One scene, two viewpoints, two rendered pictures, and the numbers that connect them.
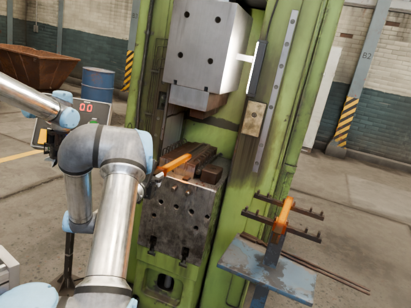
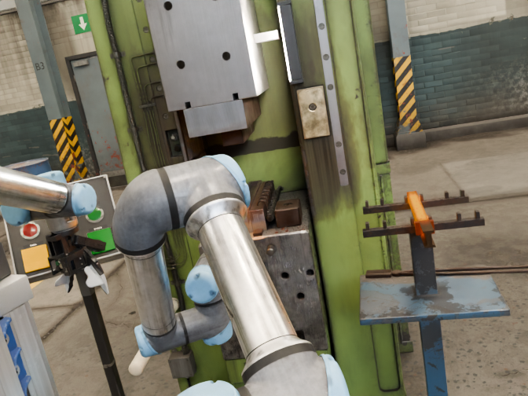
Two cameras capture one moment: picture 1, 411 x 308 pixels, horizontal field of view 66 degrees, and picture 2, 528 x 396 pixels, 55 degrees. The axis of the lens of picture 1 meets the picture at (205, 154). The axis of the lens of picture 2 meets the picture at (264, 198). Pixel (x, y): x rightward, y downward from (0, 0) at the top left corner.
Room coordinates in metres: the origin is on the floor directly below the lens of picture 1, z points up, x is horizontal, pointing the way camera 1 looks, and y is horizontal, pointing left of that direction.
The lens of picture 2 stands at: (-0.12, 0.20, 1.45)
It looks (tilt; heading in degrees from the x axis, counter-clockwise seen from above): 14 degrees down; 354
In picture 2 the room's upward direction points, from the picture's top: 11 degrees counter-clockwise
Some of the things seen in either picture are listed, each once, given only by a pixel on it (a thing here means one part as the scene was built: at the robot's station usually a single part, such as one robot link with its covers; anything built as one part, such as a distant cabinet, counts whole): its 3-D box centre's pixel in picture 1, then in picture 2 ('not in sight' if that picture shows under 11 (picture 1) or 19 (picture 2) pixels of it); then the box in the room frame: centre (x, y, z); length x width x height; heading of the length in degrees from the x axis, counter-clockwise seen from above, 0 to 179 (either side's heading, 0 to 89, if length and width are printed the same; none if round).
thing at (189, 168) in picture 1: (190, 156); (244, 205); (1.75, 0.08, 0.96); 0.42 x 0.20 x 0.09; 166
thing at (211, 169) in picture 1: (211, 173); (288, 212); (1.56, -0.05, 0.95); 0.12 x 0.08 x 0.06; 166
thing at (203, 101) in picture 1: (201, 95); (225, 111); (1.75, 0.08, 1.32); 0.42 x 0.20 x 0.10; 166
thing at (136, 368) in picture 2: not in sight; (155, 334); (1.55, 0.49, 0.62); 0.44 x 0.05 x 0.05; 166
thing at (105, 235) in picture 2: not in sight; (101, 241); (1.50, 0.58, 1.01); 0.07 x 0.05 x 0.07; 101
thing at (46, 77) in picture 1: (29, 69); not in sight; (7.36, 4.38, 0.43); 1.89 x 1.20 x 0.85; 72
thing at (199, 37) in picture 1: (218, 49); (224, 40); (1.74, 0.04, 1.56); 0.42 x 0.39 x 0.40; 166
